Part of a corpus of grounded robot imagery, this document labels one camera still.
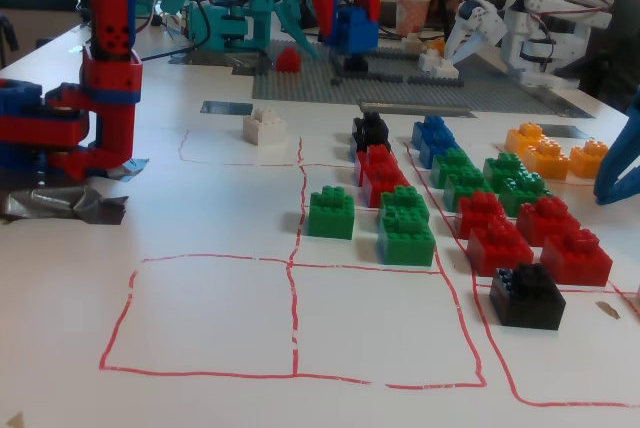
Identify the all-blue gripper finger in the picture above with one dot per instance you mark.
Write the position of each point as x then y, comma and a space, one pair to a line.
632, 188
620, 158

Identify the blue toy brick block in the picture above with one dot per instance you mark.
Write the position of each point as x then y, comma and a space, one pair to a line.
440, 153
432, 125
357, 33

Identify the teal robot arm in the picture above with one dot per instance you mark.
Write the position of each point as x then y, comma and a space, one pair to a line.
235, 23

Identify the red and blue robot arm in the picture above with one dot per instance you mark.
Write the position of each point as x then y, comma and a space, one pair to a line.
112, 73

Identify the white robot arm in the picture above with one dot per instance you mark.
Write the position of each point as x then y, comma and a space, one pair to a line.
530, 23

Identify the yellow toy brick block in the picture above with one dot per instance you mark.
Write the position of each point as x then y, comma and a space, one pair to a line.
590, 160
547, 162
524, 137

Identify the grey tape square marker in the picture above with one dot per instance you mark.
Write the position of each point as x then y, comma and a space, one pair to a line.
225, 108
575, 130

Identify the small red brick block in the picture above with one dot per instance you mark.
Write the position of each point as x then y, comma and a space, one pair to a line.
288, 62

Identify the red toy brick block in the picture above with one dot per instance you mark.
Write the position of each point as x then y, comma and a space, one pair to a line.
372, 155
500, 250
575, 258
385, 188
477, 208
542, 218

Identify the green toy brick block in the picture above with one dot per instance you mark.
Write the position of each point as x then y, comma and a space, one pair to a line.
407, 243
405, 203
465, 193
502, 165
330, 215
525, 195
450, 163

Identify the black toy brick block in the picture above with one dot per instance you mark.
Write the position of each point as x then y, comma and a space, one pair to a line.
530, 298
370, 140
375, 119

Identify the white toy brick block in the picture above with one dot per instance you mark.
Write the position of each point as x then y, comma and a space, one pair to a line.
262, 130

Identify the patterned paper cup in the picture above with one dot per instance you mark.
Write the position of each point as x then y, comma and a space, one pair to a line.
412, 13

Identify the white brick on baseplate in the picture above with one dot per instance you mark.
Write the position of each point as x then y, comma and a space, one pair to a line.
446, 70
411, 44
427, 59

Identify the dark grey brick row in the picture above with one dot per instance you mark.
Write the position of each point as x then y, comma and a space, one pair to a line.
435, 81
380, 79

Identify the grey studded baseplate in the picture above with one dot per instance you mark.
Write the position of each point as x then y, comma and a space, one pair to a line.
310, 88

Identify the small orange brick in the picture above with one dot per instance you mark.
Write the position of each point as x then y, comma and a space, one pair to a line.
438, 45

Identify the brown tape scrap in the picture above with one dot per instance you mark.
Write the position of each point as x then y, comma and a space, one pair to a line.
607, 310
16, 420

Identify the grey duct tape strip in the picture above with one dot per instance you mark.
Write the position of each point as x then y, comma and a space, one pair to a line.
425, 110

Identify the crumpled silver duct tape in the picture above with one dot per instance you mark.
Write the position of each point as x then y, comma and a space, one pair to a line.
60, 203

